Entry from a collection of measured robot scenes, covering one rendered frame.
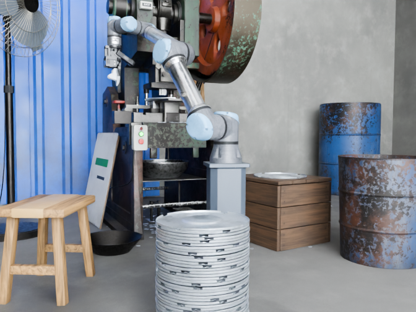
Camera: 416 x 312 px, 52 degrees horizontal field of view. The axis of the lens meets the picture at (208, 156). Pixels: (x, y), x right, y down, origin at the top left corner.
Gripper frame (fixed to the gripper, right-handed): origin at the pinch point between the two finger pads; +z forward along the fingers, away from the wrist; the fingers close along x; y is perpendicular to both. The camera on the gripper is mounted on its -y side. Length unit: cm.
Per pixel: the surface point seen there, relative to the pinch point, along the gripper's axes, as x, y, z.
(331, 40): -144, -264, -76
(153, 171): -12, -24, 50
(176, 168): -8, -37, 48
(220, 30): -17, -69, -39
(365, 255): 92, -90, 80
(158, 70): -15.3, -27.3, -10.7
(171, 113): -5.8, -32.9, 15.1
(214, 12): -18, -65, -51
